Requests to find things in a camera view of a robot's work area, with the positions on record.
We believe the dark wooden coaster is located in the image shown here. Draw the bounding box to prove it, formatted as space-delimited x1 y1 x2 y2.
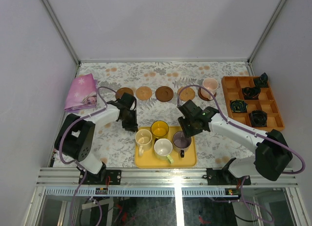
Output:
155 86 174 102
198 87 217 101
115 87 134 99

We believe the woven rattan coaster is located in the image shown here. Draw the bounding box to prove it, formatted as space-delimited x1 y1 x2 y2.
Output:
177 87 195 101
136 86 152 100

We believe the purple mug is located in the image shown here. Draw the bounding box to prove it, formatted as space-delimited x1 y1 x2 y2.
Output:
172 131 192 158

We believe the pink mug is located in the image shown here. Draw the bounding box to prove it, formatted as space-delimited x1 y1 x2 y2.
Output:
202 78 219 89

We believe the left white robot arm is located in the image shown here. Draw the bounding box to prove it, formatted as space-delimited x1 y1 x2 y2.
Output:
55 93 138 185

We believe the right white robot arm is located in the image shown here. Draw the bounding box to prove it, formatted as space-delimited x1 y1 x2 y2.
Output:
178 100 293 185

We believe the yellow glass cup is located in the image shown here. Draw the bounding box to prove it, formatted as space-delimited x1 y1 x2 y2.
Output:
151 121 169 139

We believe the cream mug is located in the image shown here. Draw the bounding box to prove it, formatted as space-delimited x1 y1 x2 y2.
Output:
135 129 153 157

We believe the black item left compartment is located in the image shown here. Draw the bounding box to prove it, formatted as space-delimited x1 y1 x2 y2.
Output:
230 100 248 113

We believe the purple snowflake cloth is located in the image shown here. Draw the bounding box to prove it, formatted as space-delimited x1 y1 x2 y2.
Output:
64 74 97 112

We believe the yellow serving tray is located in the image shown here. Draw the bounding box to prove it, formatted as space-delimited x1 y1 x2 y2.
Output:
135 137 197 169

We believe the orange compartment organizer tray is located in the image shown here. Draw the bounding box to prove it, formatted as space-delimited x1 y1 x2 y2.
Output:
221 76 285 132

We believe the black coiled item lower compartment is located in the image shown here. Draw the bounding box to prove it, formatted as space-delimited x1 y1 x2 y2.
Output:
249 110 268 127

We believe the black item top compartment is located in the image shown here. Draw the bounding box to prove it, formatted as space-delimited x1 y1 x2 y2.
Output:
253 73 269 88

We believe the white green-handled mug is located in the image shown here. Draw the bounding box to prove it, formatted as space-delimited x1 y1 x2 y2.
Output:
154 138 174 164

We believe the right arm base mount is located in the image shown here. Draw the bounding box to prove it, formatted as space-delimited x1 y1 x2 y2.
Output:
202 158 255 187

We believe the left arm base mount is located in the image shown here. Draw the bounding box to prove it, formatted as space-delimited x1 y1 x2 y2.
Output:
78 163 122 186

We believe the aluminium frame rail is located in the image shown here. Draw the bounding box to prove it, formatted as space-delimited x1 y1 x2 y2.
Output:
36 167 298 188

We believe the blue slotted cable duct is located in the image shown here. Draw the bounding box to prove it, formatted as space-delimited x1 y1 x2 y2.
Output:
45 187 226 197

